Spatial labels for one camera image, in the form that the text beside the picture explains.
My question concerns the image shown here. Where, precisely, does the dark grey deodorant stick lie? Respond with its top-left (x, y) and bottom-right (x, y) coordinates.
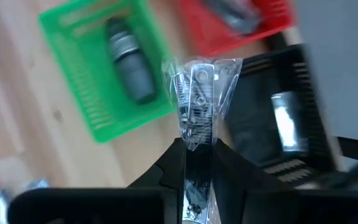
top-left (105, 17), bottom-right (158, 105)

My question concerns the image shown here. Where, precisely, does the silver nail clipper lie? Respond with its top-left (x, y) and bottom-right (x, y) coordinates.
top-left (161, 57), bottom-right (244, 224)
top-left (0, 178), bottom-right (50, 224)
top-left (270, 91), bottom-right (310, 154)

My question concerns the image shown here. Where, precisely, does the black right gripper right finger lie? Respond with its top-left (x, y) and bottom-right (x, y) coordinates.
top-left (211, 139), bottom-right (280, 224)

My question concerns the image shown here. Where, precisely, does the red plastic slotted basket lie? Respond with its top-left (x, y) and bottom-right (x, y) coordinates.
top-left (175, 0), bottom-right (297, 57)

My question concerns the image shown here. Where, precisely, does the black plastic slotted basket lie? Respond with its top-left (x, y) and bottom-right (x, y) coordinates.
top-left (225, 44), bottom-right (340, 185)

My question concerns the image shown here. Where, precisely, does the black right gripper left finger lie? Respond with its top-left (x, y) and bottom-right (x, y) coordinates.
top-left (127, 138), bottom-right (188, 224)

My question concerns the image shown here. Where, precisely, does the green plastic slotted basket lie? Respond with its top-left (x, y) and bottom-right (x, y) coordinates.
top-left (38, 0), bottom-right (179, 144)

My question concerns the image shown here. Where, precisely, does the black comb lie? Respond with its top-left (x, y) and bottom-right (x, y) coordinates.
top-left (201, 0), bottom-right (263, 35)

